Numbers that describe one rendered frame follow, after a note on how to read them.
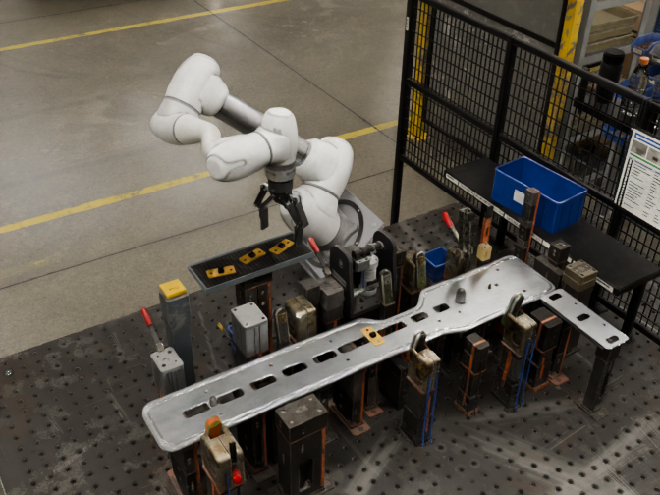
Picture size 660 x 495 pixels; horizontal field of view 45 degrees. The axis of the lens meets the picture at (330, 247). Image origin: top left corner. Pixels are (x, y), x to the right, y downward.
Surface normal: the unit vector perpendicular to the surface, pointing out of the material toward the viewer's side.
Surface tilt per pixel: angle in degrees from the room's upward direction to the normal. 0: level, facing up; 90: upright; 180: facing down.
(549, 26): 93
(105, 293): 0
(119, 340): 0
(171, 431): 0
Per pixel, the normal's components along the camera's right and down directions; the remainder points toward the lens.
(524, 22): -0.86, 0.33
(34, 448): 0.02, -0.82
